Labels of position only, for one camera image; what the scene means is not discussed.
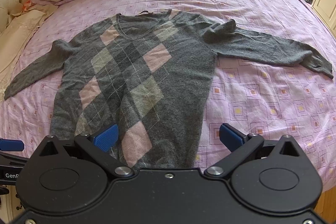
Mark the pink patterned bed sheet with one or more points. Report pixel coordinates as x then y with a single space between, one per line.
253 97

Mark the cream pillow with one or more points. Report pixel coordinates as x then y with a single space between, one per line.
13 41

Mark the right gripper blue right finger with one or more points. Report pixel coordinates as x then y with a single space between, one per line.
231 137

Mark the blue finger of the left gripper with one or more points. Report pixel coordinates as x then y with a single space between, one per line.
11 145

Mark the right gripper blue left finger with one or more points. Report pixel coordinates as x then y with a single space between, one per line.
106 137

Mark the grey argyle sweater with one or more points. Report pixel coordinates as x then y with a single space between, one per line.
151 74

